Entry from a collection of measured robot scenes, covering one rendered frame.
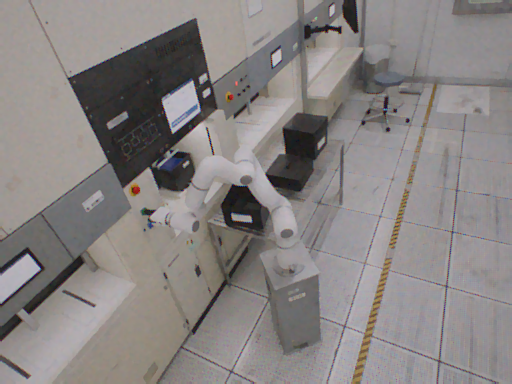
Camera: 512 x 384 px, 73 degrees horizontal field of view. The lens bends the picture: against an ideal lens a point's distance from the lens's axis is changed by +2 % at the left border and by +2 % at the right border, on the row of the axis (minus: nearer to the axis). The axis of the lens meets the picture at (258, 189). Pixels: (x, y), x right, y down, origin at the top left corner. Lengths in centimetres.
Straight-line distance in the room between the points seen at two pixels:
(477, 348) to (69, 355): 239
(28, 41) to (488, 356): 290
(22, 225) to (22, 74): 55
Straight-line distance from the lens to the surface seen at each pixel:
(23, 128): 150
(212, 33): 231
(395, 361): 264
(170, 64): 198
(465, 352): 279
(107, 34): 171
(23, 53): 151
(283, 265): 199
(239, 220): 226
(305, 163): 262
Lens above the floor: 235
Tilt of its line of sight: 38 degrees down
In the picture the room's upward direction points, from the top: 10 degrees counter-clockwise
